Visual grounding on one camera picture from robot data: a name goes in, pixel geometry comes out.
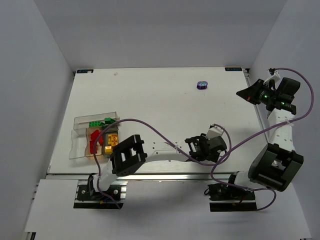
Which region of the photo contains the green two-by-four lego plate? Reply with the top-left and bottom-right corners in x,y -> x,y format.
89,120 -> 105,128

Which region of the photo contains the red two-by-two lego brick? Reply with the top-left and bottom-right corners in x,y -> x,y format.
89,140 -> 99,154

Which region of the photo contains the blue table label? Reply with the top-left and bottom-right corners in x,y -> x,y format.
76,69 -> 94,74
224,67 -> 243,72

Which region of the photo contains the left blue table label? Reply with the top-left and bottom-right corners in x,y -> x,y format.
76,69 -> 94,74

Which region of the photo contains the amber clear container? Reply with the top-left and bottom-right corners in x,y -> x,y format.
84,127 -> 104,158

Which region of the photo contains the aluminium table front rail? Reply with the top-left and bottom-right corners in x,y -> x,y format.
46,172 -> 283,182

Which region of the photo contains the red sloped lego brick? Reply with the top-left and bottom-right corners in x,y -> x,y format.
90,129 -> 100,141

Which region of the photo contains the purple round lego piece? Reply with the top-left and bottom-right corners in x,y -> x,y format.
196,81 -> 208,90

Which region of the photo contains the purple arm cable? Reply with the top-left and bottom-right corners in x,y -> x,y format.
211,67 -> 315,211
92,117 -> 232,209

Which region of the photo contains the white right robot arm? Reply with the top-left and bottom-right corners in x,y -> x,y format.
230,68 -> 304,192

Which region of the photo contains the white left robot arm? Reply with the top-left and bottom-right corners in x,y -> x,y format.
87,126 -> 227,199

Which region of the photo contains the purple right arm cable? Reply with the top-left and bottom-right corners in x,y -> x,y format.
211,67 -> 315,211

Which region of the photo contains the yellow two-by-three lego brick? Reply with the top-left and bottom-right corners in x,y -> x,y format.
107,133 -> 119,147

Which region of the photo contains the right blue table label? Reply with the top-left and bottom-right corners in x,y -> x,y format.
224,67 -> 243,72

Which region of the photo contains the clear colourless container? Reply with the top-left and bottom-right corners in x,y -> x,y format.
69,128 -> 88,160

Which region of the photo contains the dark grey clear container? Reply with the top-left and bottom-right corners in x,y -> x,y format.
102,131 -> 119,156

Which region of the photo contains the small green lego brick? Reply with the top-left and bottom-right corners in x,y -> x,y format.
104,117 -> 116,125

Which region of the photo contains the clear smoky long container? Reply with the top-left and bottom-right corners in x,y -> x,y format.
73,111 -> 120,130

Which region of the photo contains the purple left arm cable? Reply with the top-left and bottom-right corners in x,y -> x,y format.
92,117 -> 232,209

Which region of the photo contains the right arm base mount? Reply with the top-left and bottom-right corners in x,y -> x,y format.
204,183 -> 257,213

